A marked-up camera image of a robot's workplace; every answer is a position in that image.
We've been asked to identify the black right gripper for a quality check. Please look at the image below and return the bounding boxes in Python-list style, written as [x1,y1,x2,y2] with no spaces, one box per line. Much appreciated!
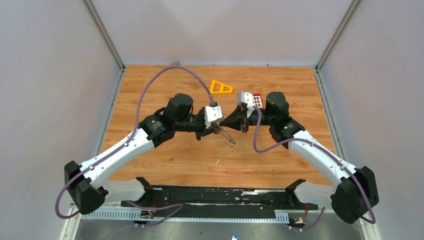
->
[218,105,275,134]

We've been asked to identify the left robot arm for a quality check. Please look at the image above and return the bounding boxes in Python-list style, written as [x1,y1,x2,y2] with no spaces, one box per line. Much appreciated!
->
[64,93,224,215]

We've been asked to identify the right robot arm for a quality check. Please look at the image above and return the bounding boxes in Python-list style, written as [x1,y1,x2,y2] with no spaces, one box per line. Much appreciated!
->
[220,91,379,224]

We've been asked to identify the red toy window block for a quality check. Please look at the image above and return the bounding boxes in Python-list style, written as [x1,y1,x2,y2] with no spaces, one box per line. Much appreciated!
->
[252,93,264,110]

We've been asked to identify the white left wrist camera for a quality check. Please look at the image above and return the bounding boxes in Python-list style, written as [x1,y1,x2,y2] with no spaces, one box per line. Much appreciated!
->
[204,105,224,129]

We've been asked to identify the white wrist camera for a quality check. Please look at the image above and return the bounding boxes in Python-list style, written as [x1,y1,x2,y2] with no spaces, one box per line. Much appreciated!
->
[204,105,224,129]
[236,91,255,118]

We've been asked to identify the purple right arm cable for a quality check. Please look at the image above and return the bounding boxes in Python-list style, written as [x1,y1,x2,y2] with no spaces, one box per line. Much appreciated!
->
[252,107,377,232]

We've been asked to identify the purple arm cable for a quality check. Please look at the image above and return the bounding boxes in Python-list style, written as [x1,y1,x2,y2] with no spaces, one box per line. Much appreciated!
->
[54,65,218,240]
[252,107,377,232]

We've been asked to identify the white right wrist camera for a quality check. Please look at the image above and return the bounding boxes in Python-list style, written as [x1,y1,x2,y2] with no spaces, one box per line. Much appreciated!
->
[236,91,255,118]

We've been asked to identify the yellow triangular toy frame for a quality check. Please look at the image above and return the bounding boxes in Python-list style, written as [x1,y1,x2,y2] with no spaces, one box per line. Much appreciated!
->
[209,80,234,95]

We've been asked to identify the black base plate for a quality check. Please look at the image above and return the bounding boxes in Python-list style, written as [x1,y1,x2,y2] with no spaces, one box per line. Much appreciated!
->
[135,185,318,220]

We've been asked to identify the white slotted cable duct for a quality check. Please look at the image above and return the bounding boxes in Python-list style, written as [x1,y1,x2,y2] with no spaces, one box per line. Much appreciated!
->
[82,208,290,224]

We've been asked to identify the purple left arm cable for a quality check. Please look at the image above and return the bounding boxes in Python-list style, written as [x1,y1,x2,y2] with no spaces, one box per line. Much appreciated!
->
[54,65,218,240]

